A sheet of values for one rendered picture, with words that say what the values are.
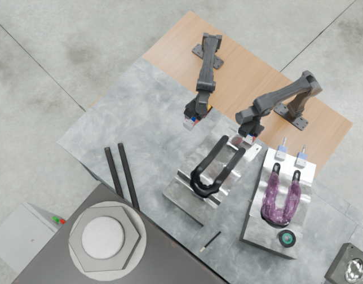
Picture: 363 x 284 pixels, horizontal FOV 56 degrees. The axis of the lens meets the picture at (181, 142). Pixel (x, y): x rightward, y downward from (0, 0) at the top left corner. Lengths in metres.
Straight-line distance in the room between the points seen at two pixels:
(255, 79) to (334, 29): 1.64
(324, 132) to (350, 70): 1.41
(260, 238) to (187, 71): 1.02
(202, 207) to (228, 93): 0.69
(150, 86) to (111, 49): 1.20
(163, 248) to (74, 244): 0.13
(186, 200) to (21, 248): 0.84
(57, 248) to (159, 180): 1.27
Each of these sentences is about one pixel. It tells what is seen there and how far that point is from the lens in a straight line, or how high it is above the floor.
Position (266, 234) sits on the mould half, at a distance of 1.69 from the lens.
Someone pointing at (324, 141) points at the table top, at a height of 0.80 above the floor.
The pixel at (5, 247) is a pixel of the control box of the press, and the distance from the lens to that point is 1.17.
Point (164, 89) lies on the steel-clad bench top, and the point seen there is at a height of 0.80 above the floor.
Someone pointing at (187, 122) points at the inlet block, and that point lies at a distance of 1.72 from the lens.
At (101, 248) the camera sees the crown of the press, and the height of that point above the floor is 2.06.
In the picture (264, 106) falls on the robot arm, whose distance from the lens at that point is 1.54.
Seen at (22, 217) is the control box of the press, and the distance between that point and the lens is 1.16.
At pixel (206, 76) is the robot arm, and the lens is 1.56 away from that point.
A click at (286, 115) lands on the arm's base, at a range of 1.99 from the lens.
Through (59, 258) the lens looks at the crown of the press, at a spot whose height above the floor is 2.01.
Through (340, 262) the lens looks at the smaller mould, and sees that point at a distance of 1.85.
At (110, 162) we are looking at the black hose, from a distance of 1.79.
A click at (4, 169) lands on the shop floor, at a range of 2.91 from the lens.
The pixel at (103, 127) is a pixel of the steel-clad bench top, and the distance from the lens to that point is 1.91.
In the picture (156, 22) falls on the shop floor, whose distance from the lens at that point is 3.28.
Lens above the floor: 2.53
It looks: 70 degrees down
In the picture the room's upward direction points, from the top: 6 degrees clockwise
